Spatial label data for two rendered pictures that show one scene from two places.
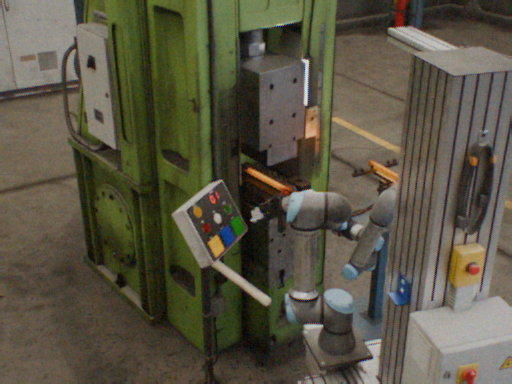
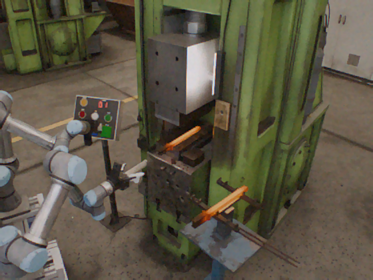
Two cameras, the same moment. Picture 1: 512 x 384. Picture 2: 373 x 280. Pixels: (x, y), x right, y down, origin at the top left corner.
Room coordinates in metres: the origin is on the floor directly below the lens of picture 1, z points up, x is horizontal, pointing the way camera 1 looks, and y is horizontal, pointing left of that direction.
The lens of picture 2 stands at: (2.80, -1.90, 2.14)
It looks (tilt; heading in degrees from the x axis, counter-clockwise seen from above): 31 degrees down; 76
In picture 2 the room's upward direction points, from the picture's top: 2 degrees clockwise
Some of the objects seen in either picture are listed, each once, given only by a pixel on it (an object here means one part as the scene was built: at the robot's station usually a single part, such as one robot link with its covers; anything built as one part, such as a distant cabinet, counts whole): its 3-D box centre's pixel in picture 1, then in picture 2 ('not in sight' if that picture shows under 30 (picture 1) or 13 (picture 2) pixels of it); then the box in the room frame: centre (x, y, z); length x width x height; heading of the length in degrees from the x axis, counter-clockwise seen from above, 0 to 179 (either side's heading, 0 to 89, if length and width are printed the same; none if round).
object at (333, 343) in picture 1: (337, 333); (6, 197); (2.10, -0.31, 0.87); 0.15 x 0.15 x 0.10
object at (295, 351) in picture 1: (284, 344); (164, 250); (3.05, -0.15, 0.01); 0.58 x 0.39 x 0.01; 129
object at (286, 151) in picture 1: (256, 140); (188, 103); (3.26, 0.01, 1.22); 0.42 x 0.20 x 0.10; 39
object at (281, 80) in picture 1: (262, 94); (194, 69); (3.28, -0.02, 1.46); 0.42 x 0.39 x 0.40; 39
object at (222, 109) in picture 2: (310, 122); (222, 115); (3.39, -0.28, 1.27); 0.09 x 0.02 x 0.17; 129
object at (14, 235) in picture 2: not in sight; (8, 243); (2.25, -0.79, 0.98); 0.13 x 0.12 x 0.14; 140
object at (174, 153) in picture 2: (256, 184); (186, 137); (3.26, 0.01, 0.96); 0.42 x 0.20 x 0.09; 39
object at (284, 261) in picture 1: (263, 222); (192, 170); (3.30, -0.02, 0.69); 0.56 x 0.38 x 0.45; 39
